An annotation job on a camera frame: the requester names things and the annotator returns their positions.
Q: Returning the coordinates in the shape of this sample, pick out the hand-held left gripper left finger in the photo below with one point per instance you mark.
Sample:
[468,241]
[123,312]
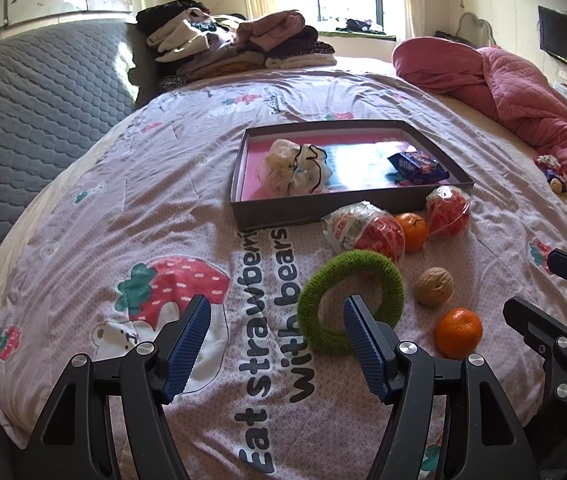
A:
[188,345]

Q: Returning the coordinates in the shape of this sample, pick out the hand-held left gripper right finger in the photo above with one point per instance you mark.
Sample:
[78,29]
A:
[363,350]

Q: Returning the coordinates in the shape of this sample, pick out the plain orange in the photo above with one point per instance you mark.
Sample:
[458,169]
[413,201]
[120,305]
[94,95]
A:
[458,335]

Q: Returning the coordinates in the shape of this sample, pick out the walnut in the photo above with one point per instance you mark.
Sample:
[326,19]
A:
[435,287]

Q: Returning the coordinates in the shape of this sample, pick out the large red snack bag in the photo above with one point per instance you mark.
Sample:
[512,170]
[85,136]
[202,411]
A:
[371,235]

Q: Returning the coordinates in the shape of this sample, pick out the orange with dark stem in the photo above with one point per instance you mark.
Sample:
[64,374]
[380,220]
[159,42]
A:
[410,235]

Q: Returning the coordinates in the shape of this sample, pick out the small red snack bag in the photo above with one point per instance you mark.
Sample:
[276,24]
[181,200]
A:
[448,212]

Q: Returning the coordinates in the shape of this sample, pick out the grey shallow cardboard box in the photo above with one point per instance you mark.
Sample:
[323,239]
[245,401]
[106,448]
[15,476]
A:
[313,212]

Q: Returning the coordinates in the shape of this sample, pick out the small toy figure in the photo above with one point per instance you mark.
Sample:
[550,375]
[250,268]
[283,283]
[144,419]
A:
[553,172]

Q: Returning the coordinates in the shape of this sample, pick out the blue snack packet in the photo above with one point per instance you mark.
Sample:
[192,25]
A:
[419,167]

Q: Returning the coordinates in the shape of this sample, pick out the pink quilt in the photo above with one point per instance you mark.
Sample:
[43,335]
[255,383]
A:
[508,85]

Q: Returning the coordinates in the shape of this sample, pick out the white mesh scrunchie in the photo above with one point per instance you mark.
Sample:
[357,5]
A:
[293,167]

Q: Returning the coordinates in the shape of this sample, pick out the grey quilted headboard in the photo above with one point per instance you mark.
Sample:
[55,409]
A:
[38,110]

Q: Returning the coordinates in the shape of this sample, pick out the pile of folded clothes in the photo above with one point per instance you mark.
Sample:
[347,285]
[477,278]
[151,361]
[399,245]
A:
[243,47]

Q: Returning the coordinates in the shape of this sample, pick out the dark clothes on windowsill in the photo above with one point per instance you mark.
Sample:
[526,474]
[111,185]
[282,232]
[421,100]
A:
[363,25]

